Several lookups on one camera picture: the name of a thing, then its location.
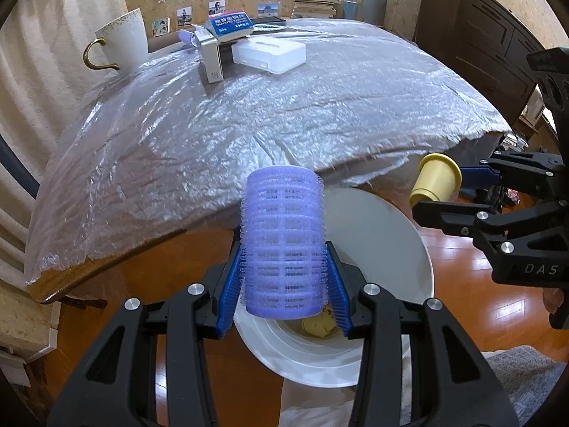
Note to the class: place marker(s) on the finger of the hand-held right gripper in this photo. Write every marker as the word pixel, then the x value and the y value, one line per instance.
pixel 449 215
pixel 478 177

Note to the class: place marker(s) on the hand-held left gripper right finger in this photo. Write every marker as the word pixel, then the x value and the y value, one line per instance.
pixel 340 293

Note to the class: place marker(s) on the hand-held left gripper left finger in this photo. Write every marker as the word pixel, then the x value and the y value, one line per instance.
pixel 229 293

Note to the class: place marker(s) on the yellow plastic cup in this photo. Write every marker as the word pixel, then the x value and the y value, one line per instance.
pixel 433 180

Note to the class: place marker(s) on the white bowl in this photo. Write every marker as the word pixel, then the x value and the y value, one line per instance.
pixel 391 249

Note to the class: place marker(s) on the purple hair roller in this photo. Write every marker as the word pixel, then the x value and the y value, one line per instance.
pixel 284 240
pixel 186 38

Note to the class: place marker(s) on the person's right hand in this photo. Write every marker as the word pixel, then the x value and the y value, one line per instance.
pixel 552 301

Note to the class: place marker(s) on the yellow crumpled wrapper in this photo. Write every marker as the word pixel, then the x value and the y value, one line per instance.
pixel 318 324

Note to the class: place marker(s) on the grey knitted cloth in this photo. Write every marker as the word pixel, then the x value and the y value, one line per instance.
pixel 520 378

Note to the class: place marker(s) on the dark wooden cabinet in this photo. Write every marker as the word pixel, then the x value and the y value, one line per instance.
pixel 480 31

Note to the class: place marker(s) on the clear plastic table cover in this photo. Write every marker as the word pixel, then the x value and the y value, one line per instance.
pixel 266 120

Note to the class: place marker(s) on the blue-grey cylinder speaker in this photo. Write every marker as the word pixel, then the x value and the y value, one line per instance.
pixel 350 9

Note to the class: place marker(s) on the silver cardboard box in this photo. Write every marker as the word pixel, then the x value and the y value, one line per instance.
pixel 211 60

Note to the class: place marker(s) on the stack of books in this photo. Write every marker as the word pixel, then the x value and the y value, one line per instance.
pixel 315 2

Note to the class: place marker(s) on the white plastic box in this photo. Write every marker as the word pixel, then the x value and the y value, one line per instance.
pixel 271 53

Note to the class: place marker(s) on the dark blue pole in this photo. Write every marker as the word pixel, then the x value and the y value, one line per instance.
pixel 22 164

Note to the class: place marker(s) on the dark blue flat device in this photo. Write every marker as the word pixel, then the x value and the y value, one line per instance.
pixel 271 20

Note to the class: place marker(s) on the blue cardboard box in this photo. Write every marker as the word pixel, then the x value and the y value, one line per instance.
pixel 229 24

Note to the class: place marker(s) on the beige patterned curtain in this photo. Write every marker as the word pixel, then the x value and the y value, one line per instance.
pixel 53 75

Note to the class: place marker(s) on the building photo frame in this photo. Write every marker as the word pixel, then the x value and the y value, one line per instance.
pixel 269 9

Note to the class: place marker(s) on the teal picture frame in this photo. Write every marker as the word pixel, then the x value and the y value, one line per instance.
pixel 162 27

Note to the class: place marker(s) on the standing figure photo frame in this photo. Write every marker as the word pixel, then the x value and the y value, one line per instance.
pixel 185 15

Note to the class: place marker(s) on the portrait photo frame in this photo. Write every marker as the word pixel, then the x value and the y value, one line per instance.
pixel 217 7

